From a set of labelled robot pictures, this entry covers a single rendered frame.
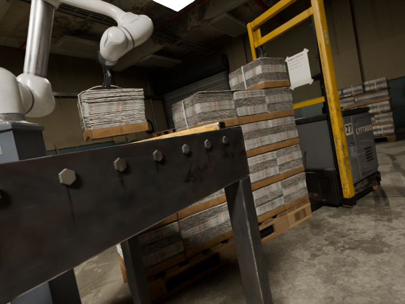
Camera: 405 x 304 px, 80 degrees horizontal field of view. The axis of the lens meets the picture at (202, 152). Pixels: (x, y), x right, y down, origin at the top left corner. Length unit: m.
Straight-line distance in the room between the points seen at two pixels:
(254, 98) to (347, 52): 6.13
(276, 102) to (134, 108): 1.07
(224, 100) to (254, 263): 1.17
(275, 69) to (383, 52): 5.94
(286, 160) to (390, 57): 6.12
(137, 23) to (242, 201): 0.98
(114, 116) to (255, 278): 0.99
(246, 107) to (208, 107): 0.31
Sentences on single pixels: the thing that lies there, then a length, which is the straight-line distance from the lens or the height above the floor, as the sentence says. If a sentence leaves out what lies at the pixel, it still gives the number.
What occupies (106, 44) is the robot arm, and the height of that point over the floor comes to 1.26.
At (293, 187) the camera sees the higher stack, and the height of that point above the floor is 0.28.
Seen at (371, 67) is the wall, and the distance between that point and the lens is 7.78.
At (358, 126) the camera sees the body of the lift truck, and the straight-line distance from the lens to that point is 2.56.
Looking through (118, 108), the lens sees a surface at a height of 1.02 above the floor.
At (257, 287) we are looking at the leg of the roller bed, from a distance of 0.66.
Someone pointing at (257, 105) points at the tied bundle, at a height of 0.95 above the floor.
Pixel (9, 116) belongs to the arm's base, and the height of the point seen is 1.04.
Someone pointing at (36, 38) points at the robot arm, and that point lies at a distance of 1.59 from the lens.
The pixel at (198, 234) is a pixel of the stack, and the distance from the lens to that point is 1.48.
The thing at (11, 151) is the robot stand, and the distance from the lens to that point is 1.29.
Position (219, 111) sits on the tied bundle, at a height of 0.94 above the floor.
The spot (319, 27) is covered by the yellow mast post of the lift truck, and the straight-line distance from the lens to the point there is 2.30.
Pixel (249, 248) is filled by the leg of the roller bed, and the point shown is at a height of 0.52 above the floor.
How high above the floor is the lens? 0.79
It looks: 3 degrees down
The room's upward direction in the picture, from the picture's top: 11 degrees counter-clockwise
